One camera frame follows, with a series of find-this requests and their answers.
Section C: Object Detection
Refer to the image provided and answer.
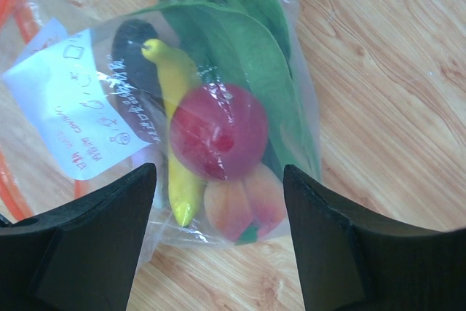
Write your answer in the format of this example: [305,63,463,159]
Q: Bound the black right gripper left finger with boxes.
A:
[1,163,157,310]

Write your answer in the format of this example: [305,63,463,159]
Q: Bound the orange fake peach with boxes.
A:
[204,163,286,245]

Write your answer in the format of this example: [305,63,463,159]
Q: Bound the clear zip top bag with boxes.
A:
[0,0,323,250]

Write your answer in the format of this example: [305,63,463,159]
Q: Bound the red fake apple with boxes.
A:
[174,83,269,180]

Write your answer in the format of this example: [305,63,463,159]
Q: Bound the green fake leafy vegetable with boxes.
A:
[119,0,321,178]

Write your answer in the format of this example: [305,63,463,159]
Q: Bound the yellow fake banana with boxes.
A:
[141,39,203,227]

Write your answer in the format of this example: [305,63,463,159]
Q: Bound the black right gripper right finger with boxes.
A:
[283,165,465,310]

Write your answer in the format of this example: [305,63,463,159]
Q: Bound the dark fake avocado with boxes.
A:
[111,18,165,109]

